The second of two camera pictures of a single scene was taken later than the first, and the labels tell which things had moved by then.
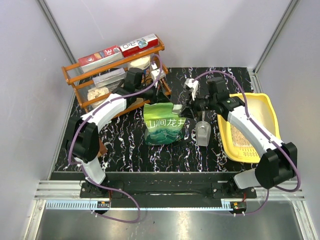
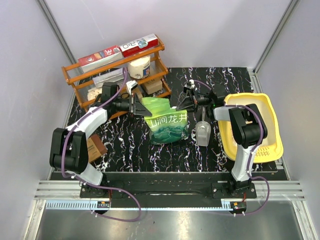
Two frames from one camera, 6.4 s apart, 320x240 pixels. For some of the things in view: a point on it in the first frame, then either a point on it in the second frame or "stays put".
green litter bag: (163, 126) stays put
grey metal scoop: (203, 131) stays put
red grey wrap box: (90, 62) stays put
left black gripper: (161, 97) to (139, 108)
